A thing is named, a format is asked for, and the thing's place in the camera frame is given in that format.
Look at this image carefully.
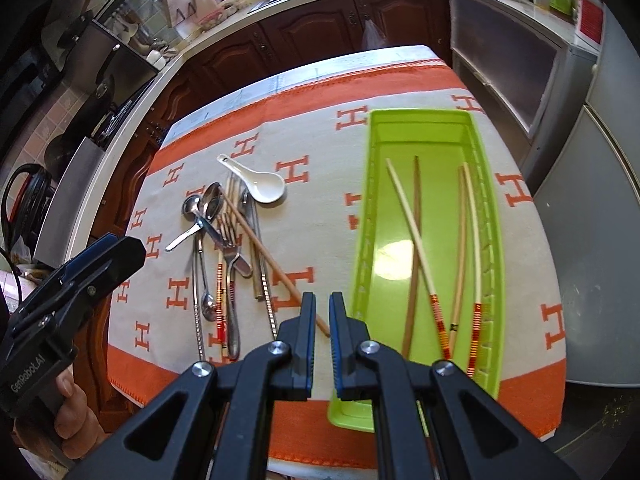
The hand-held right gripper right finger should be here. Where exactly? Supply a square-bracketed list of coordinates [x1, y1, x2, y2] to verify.
[327, 291, 576, 480]

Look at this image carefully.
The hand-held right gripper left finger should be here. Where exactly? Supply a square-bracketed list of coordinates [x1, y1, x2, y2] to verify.
[65, 292, 318, 480]

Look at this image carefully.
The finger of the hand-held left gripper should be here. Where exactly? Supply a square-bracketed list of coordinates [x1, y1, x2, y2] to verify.
[74, 238, 147, 312]
[59, 233, 127, 285]

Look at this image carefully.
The twisted metal chopstick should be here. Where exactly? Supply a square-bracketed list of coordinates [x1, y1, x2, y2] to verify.
[242, 192, 278, 341]
[192, 247, 206, 363]

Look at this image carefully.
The light wooden chopstick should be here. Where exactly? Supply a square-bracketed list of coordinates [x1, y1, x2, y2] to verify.
[220, 194, 332, 337]

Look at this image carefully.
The long thin metal spoon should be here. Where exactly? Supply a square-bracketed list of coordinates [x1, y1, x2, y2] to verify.
[196, 230, 216, 322]

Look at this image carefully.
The large metal spoon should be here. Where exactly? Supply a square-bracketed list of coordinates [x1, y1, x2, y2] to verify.
[199, 182, 254, 279]

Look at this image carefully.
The green plastic tray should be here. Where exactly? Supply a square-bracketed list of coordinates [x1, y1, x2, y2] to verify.
[326, 107, 507, 433]

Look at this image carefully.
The person's left hand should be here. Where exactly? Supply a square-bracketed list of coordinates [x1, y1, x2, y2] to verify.
[52, 361, 109, 462]

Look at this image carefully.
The stainless steel panel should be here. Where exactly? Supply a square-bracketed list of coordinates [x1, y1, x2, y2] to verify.
[35, 135, 108, 261]

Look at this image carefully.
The black gas stove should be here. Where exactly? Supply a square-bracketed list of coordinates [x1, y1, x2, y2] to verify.
[87, 100, 146, 151]

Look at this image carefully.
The tan chopstick with black mark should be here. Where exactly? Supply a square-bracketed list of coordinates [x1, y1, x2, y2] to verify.
[447, 166, 468, 353]

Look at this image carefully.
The orange and beige printed tablecloth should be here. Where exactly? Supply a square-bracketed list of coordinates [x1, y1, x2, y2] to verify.
[107, 47, 568, 471]

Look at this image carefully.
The white ceramic spoon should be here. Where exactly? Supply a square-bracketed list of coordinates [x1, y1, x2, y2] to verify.
[216, 153, 287, 205]

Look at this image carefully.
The white cutting board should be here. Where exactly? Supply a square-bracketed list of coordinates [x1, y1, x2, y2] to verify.
[160, 0, 198, 28]

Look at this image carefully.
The grey refrigerator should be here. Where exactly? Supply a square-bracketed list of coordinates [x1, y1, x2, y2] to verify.
[520, 5, 640, 391]

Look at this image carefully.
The hanging plastic bag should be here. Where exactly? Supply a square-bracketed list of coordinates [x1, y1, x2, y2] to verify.
[360, 15, 388, 51]

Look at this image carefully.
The silver cabinet with frosted doors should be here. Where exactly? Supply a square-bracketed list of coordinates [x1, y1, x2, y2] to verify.
[446, 0, 601, 166]

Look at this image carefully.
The red sign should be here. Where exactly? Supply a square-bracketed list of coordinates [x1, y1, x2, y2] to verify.
[577, 0, 606, 43]

